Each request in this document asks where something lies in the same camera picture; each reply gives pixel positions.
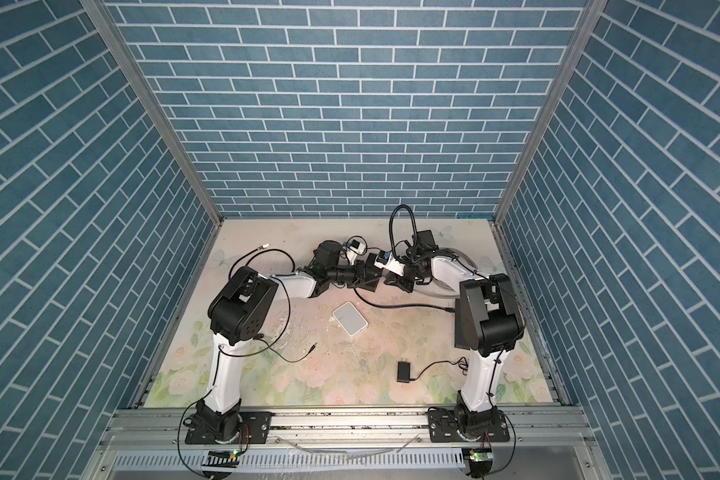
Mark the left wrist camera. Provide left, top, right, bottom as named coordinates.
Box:
left=311, top=235, right=368, bottom=269

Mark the black ribbed box device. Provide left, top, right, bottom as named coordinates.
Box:
left=357, top=253, right=384, bottom=292

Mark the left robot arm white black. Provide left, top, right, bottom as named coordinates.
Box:
left=182, top=261, right=382, bottom=445

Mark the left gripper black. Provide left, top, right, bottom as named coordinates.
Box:
left=325, top=260, right=381, bottom=287

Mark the white small router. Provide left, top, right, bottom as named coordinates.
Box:
left=332, top=302, right=368, bottom=337

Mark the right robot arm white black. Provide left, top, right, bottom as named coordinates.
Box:
left=374, top=249, right=525, bottom=440

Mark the dark grey network switch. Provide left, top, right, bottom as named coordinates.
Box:
left=454, top=300, right=466, bottom=350

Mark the black power adapter with plug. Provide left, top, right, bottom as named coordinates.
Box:
left=396, top=357, right=469, bottom=384

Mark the grey ethernet cable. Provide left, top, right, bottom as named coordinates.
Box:
left=422, top=245, right=478, bottom=298

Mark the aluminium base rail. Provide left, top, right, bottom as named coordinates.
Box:
left=83, top=404, right=609, bottom=479

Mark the long black cable loop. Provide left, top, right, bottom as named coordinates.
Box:
left=227, top=242, right=457, bottom=314

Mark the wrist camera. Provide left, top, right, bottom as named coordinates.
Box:
left=311, top=235, right=368, bottom=269
left=374, top=251, right=405, bottom=276

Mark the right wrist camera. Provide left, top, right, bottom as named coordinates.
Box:
left=374, top=251, right=405, bottom=276

